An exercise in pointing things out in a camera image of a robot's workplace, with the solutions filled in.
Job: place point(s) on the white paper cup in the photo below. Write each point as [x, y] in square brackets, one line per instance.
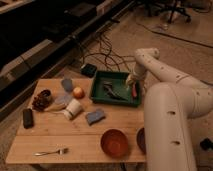
[73, 109]

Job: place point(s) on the black rectangular block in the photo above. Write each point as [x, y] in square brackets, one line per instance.
[28, 120]

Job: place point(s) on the dark utensil in tray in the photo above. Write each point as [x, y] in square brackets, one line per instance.
[108, 87]

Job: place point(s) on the blue grey lid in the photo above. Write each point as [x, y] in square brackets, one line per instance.
[63, 99]

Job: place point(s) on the red chili pepper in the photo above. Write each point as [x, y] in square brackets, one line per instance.
[134, 91]

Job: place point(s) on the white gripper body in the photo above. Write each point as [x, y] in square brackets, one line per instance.
[131, 79]

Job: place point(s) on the dark purple bowl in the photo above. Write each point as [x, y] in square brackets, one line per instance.
[141, 140]

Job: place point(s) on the black box on floor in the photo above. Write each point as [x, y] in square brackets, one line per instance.
[88, 70]

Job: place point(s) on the green plastic tray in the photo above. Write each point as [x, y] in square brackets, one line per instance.
[98, 94]

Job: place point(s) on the wooden brush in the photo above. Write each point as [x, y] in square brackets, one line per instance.
[55, 107]

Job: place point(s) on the black office chair base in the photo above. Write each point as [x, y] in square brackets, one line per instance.
[173, 7]

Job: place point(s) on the black device on floor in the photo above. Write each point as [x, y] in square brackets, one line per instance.
[206, 144]

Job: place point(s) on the silver fork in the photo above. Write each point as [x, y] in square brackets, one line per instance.
[59, 151]

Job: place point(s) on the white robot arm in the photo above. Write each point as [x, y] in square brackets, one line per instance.
[168, 105]

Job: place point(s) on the blue sponge cloth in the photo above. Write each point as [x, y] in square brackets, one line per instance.
[95, 116]

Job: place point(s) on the orange red bowl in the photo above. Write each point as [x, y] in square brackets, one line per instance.
[114, 143]

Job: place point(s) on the orange apple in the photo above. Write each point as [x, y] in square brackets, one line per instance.
[78, 92]

